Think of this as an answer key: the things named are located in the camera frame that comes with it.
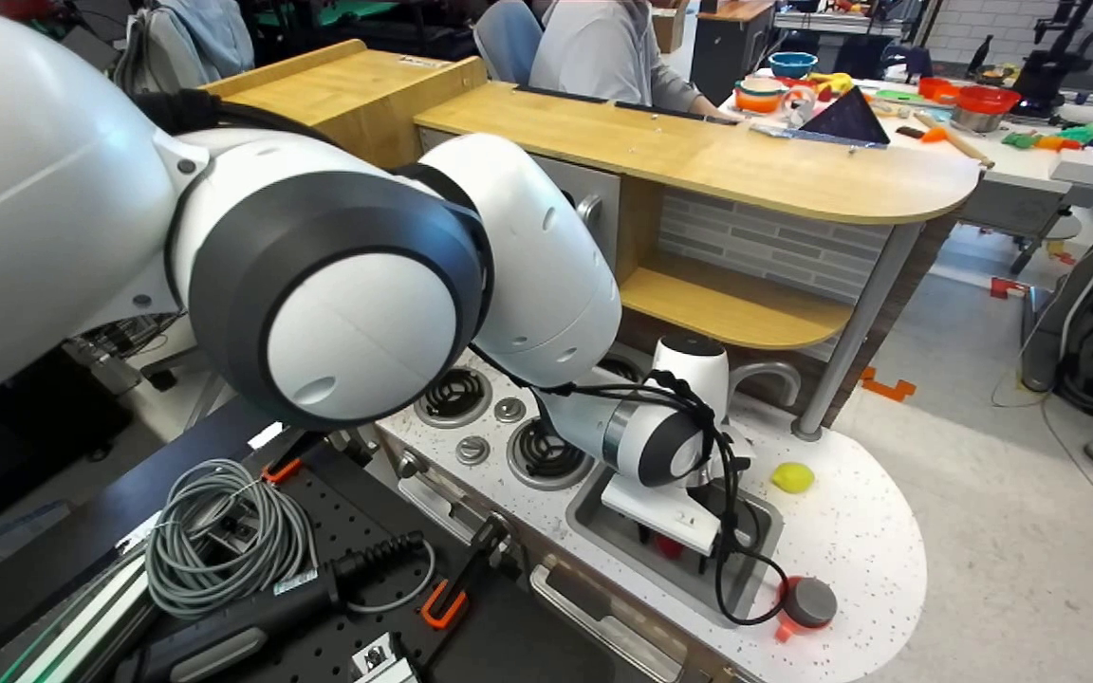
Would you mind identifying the grey oven door handle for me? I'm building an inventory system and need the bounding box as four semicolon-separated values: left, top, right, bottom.
528;566;684;683

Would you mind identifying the grey toy faucet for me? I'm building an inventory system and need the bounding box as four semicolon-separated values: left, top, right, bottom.
729;361;800;409

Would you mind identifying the black perforated mounting board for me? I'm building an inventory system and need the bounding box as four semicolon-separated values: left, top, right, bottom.
0;391;651;683

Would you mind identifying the grey and red toy cup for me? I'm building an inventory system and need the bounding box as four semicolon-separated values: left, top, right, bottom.
775;575;837;639

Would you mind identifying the stove burner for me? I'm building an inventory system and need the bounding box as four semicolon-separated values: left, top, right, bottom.
413;366;488;427
507;416;590;490

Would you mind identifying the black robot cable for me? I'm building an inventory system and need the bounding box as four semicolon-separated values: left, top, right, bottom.
543;371;794;628

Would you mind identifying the left front stove burner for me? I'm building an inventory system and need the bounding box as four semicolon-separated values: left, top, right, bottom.
507;416;590;490

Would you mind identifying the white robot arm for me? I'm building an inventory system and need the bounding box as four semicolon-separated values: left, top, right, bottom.
0;16;722;555

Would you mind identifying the orange black clamp left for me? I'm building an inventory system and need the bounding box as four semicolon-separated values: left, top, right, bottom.
419;517;507;632

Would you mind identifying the wooden toy kitchen shelf unit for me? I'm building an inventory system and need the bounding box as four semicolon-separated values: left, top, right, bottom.
211;42;980;436

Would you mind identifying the white speckled toy kitchen counter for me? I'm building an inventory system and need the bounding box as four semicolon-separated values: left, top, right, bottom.
378;357;924;683

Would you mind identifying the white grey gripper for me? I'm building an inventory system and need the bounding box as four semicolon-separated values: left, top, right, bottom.
598;472;722;556

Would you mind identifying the right front stove burner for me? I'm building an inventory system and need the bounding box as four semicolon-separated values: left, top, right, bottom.
413;366;488;427

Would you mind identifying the coiled grey cable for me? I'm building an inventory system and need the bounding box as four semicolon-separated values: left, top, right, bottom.
141;456;323;620

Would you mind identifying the seated person in grey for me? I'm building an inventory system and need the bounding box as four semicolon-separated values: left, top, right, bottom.
531;0;715;116

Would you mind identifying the grey stove knob upper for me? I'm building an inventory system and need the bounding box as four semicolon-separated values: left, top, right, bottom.
494;397;528;426

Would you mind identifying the black cable strain relief plug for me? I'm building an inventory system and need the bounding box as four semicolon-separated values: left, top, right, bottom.
120;534;436;683

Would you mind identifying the grey toy sink basin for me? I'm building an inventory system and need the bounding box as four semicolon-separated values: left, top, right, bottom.
570;472;779;620

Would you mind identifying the yellow green toy sponge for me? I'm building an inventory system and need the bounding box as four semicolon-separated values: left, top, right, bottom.
770;464;815;493

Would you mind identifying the grey stove knob lower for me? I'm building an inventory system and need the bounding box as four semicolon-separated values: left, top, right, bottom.
455;436;488;466

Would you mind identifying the grey stove knob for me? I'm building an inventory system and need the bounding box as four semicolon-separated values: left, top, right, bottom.
455;436;488;466
494;397;528;426

